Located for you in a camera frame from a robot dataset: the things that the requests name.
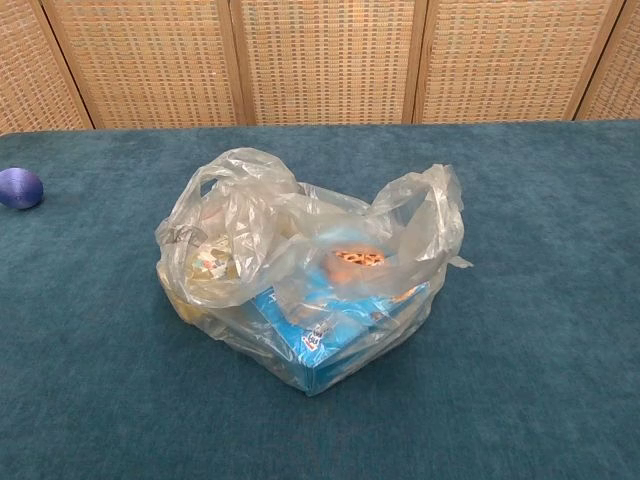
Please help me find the teal table cloth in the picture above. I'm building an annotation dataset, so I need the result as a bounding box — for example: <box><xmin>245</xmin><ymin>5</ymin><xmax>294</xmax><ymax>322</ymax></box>
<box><xmin>0</xmin><ymin>119</ymin><xmax>640</xmax><ymax>480</ymax></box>

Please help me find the yellow snack packet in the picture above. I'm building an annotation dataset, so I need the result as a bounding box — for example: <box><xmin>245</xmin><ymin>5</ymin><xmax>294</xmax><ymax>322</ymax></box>
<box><xmin>159</xmin><ymin>233</ymin><xmax>251</xmax><ymax>326</ymax></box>

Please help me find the woven rattan folding screen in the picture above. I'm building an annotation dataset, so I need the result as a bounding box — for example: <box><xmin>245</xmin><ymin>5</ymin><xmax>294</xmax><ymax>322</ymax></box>
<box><xmin>0</xmin><ymin>0</ymin><xmax>640</xmax><ymax>134</ymax></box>

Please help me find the purple ball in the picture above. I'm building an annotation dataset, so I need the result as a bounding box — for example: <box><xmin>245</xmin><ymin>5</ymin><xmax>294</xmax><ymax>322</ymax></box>
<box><xmin>0</xmin><ymin>167</ymin><xmax>45</xmax><ymax>211</ymax></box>

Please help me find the blue snack box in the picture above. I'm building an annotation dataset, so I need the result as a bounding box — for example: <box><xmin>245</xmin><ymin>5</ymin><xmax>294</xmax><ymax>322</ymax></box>
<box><xmin>244</xmin><ymin>279</ymin><xmax>432</xmax><ymax>399</ymax></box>

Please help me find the clear plastic shopping bag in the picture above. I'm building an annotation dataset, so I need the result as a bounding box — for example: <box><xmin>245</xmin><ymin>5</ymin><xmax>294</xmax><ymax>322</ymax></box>
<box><xmin>153</xmin><ymin>147</ymin><xmax>474</xmax><ymax>399</ymax></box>

